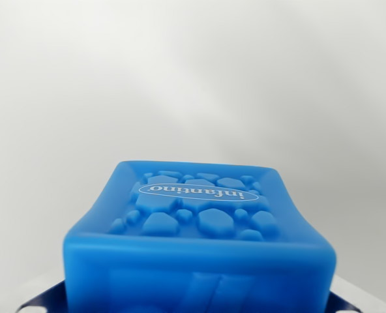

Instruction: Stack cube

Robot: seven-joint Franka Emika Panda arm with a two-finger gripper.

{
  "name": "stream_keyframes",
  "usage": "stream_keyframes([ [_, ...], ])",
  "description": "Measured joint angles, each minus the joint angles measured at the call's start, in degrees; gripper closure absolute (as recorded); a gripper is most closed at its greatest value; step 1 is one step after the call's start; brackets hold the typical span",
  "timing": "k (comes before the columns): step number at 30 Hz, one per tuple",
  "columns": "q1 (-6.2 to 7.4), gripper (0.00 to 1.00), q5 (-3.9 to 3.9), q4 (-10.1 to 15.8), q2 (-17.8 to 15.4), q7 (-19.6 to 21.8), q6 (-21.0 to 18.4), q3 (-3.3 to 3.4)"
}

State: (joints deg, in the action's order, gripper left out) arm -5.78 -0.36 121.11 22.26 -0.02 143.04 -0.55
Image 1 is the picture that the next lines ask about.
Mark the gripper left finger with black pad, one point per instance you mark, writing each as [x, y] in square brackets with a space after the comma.
[43, 298]

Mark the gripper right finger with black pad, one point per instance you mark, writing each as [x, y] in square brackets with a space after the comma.
[346, 301]

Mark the blue soft toy cube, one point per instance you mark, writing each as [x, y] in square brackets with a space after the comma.
[199, 247]

